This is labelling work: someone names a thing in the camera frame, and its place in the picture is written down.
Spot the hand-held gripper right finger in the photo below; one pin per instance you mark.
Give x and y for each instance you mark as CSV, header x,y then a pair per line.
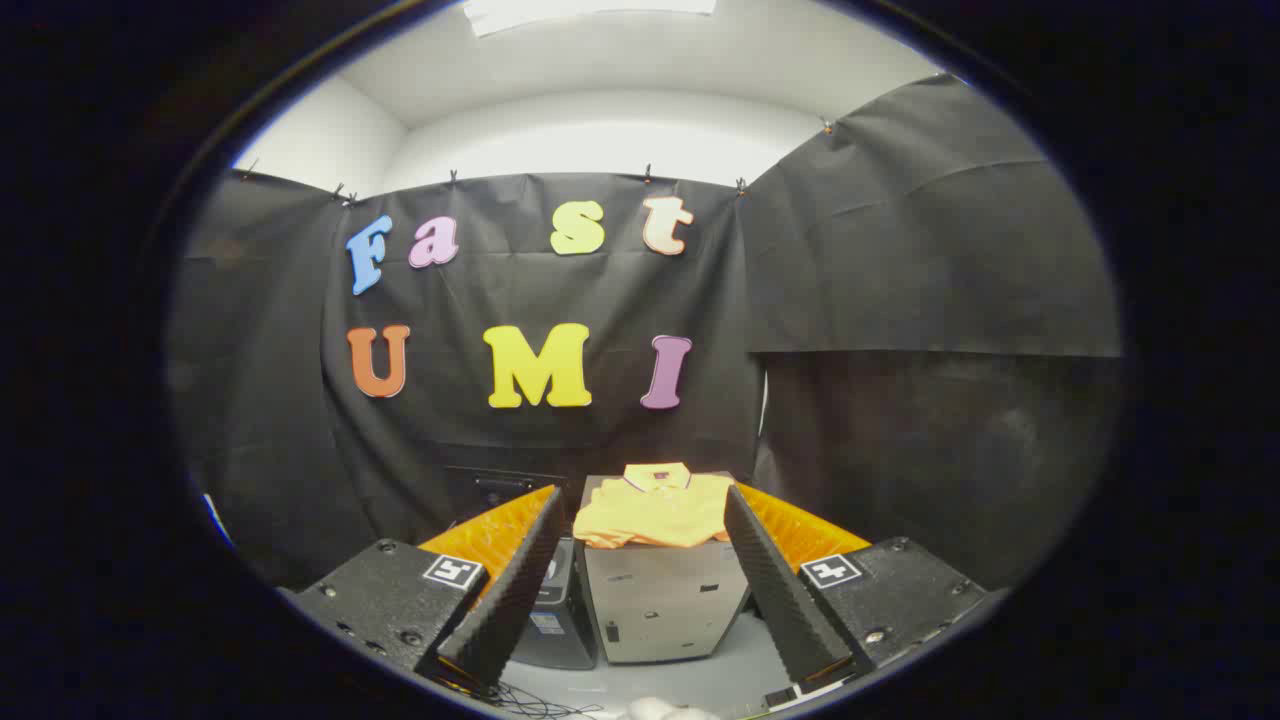
x,y
775,590

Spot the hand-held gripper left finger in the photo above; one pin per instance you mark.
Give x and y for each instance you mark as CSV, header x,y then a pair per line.
x,y
515,585

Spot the dark grey washing machine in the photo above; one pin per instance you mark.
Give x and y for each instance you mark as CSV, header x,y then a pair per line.
x,y
560,625

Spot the glass washing machine lid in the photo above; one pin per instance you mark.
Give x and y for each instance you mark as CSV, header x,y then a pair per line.
x,y
500,485

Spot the orange polo shirt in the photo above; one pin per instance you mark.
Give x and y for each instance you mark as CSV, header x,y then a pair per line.
x,y
655,515

